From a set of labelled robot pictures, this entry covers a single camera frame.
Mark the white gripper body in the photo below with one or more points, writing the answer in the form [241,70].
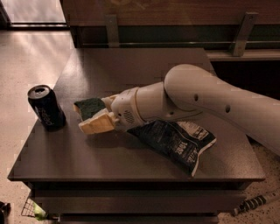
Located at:
[124,108]

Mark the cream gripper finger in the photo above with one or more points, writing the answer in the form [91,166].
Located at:
[104,122]
[108,101]

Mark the green and yellow sponge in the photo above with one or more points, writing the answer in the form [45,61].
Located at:
[88,108]

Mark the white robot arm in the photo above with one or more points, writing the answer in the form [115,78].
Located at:
[186,92]

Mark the dark pepsi can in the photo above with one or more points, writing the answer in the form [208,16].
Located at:
[44,103]

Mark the dark wooden table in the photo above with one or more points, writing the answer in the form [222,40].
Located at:
[113,178]

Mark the blue chip bag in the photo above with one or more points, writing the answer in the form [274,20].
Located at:
[181,142]

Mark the metal rail with brackets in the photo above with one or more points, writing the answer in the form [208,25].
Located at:
[233,38]

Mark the wire basket with green item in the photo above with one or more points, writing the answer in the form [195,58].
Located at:
[33,210]

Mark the striped handle on floor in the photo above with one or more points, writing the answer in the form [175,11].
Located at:
[257,201]

